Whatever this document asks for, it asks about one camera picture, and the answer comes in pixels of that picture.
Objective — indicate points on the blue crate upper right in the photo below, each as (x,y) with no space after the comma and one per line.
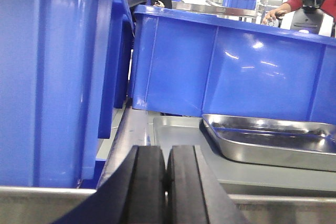
(58,62)

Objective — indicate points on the person in red top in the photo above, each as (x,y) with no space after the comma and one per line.
(316,17)

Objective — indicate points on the large blue plastic crate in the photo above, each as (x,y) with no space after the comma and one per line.
(192,64)

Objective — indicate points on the distant blue crate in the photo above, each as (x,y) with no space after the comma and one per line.
(241,4)

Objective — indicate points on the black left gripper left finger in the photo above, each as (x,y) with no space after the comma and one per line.
(134,193)

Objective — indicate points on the large flat grey tray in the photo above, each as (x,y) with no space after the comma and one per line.
(240,178)

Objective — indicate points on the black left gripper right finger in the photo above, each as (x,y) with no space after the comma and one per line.
(194,193)

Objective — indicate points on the silver metal tray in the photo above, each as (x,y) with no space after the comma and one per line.
(283,143)

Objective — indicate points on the stainless steel shelf front rail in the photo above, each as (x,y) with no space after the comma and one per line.
(44,205)

